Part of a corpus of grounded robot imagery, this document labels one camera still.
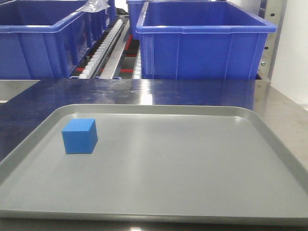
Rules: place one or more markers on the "grey plastic tray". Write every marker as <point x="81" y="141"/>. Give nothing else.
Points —
<point x="161" y="163"/>

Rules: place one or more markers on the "large blue bin right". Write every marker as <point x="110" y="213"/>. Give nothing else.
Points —
<point x="200" y="40"/>

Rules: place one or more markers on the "white roller conveyor rail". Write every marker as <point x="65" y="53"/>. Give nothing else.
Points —
<point x="93" y="67"/>

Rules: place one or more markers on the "perforated metal shelf post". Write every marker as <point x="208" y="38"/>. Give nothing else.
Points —
<point x="273" y="11"/>

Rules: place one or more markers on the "clear plastic bag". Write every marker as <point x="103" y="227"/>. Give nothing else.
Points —
<point x="94" y="6"/>

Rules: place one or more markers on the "large blue bin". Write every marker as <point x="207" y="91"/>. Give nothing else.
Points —
<point x="200" y="40"/>
<point x="47" y="38"/>

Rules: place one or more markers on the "blue bin rear centre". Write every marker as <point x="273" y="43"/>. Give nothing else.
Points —
<point x="134" y="9"/>

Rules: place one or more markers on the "large blue bin left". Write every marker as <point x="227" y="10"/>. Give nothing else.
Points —
<point x="47" y="38"/>

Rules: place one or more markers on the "blue foam cube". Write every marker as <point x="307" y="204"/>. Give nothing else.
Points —
<point x="80" y="136"/>

